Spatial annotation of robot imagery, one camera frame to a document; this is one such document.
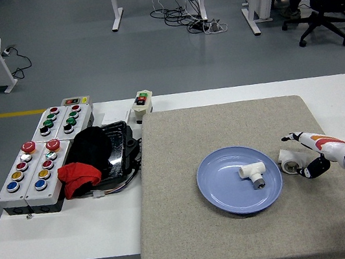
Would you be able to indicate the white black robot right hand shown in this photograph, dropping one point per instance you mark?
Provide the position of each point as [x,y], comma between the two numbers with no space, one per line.
[320,143]

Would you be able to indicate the white pipe tee threaded opening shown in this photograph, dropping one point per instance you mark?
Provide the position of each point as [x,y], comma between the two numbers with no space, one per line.
[287,159]

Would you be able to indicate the white pipe tee metal end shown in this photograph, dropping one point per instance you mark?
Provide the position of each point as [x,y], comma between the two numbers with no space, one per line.
[251,171]

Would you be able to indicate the blue round plate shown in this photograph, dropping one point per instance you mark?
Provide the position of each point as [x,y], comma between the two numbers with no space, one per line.
[225,193]

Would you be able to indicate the grey-brown mat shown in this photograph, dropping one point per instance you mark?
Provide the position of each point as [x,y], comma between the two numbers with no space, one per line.
[210,245]

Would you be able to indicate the black plastic tray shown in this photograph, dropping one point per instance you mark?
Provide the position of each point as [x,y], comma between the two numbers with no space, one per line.
[119,144]

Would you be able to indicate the white paper card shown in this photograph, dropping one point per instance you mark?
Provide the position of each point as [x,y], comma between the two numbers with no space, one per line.
[116,116]

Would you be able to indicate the black cloth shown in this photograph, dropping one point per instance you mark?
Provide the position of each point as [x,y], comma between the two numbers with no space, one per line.
[89,146]

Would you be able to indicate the four-button control box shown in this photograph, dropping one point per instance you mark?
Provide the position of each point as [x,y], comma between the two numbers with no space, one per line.
[83,115]
[40,122]

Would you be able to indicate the red cloth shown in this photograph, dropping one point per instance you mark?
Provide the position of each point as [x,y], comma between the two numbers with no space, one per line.
[79,175]

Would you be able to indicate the five-button control box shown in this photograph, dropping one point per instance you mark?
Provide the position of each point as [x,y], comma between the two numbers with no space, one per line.
[9,196]
[53,186]

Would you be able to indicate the cream start-stop switch box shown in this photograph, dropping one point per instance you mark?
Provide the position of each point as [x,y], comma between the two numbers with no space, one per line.
[141,109]

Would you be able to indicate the white desk frame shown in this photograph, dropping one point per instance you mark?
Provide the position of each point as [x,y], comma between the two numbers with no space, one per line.
[115,13]

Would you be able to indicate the small grey switch box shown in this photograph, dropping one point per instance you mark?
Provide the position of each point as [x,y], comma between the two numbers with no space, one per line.
[75,101]

